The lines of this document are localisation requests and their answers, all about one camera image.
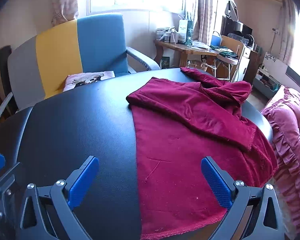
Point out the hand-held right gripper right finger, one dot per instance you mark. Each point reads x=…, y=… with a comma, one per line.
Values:
x=215, y=185

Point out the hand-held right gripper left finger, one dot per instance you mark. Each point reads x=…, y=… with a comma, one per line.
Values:
x=82, y=182

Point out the dark red garment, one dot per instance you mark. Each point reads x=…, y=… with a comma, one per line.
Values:
x=185, y=130

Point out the pink ruffled bedding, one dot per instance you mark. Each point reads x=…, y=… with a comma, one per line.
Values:
x=290, y=135

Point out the pink fox print cushion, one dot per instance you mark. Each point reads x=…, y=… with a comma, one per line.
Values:
x=90, y=78

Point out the white cabinet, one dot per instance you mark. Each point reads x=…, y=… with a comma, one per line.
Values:
x=246, y=62

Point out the blue folding chair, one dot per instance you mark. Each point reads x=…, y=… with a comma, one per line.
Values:
x=226, y=55

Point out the grey yellow blue sofa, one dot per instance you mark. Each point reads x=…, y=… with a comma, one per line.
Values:
x=65, y=50

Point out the wooden desk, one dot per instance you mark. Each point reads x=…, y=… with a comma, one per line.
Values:
x=187, y=50

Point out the white flower print box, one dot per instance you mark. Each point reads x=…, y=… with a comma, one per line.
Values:
x=275, y=59

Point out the green gift bag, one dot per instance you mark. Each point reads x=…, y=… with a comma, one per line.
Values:
x=189, y=32

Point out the black appliance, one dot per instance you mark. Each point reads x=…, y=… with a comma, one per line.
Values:
x=236, y=28

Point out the white paper bag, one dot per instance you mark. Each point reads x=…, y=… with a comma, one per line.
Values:
x=182, y=30

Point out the pink patterned curtain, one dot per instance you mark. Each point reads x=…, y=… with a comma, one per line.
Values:
x=206, y=10
x=65, y=2
x=288, y=30

